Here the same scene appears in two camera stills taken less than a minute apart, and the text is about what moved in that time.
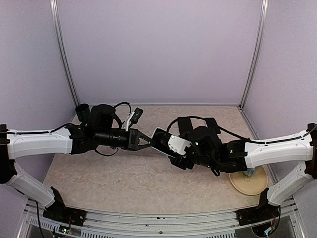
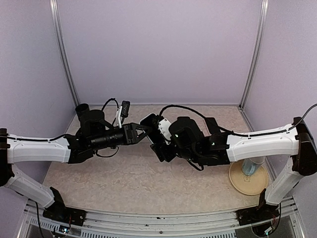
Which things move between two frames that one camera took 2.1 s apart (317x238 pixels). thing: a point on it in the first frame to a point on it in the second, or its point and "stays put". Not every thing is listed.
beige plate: (250, 185) stays put
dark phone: (211, 124) stays put
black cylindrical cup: (83, 112) stays put
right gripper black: (181, 163) to (162, 153)
